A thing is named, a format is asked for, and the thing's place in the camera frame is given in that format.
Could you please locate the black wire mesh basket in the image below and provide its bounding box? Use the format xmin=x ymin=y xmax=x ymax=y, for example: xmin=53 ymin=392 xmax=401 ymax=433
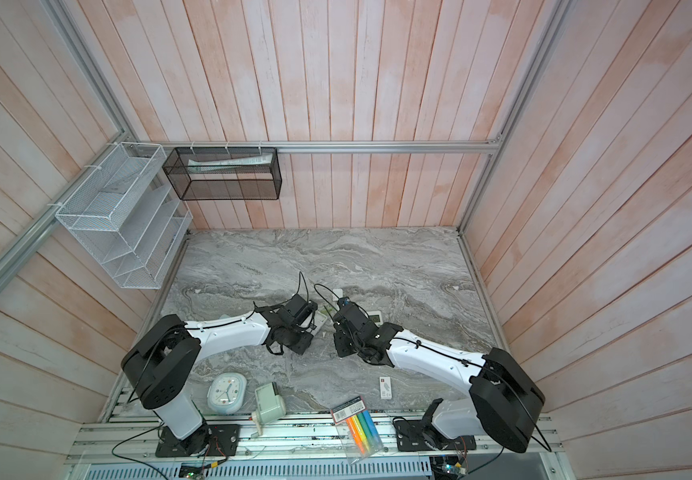
xmin=163 ymin=146 xmax=283 ymax=201

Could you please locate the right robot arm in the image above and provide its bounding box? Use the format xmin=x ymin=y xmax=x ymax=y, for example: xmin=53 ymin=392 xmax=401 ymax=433
xmin=333 ymin=297 xmax=545 ymax=453

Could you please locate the paper in black basket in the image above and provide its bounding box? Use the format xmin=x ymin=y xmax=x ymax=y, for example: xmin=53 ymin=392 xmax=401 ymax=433
xmin=187 ymin=154 xmax=274 ymax=174

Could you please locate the white air conditioner remote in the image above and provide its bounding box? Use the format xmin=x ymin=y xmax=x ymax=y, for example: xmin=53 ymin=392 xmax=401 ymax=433
xmin=368 ymin=311 xmax=383 ymax=326

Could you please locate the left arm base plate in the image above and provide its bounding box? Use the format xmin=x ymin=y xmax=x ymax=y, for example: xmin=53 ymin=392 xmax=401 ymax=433
xmin=155 ymin=423 xmax=240 ymax=458

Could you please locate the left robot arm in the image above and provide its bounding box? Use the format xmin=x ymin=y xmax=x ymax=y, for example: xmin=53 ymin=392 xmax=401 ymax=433
xmin=121 ymin=294 xmax=318 ymax=441

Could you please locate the white wire mesh shelf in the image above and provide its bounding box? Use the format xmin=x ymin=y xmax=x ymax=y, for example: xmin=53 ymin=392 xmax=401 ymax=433
xmin=56 ymin=142 xmax=192 ymax=290

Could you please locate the red white remote control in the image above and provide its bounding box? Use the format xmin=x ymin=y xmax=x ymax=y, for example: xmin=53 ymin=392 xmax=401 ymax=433
xmin=312 ymin=305 xmax=333 ymax=336

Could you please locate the pale green alarm clock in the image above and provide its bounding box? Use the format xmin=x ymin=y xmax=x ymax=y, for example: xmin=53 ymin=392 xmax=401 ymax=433
xmin=207 ymin=372 xmax=247 ymax=415

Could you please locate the pack of coloured markers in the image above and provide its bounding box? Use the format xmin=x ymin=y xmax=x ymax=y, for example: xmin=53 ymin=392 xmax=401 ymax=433
xmin=330 ymin=396 xmax=384 ymax=463

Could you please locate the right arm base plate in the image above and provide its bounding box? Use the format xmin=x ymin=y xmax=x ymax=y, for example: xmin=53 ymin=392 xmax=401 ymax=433
xmin=392 ymin=416 xmax=476 ymax=453

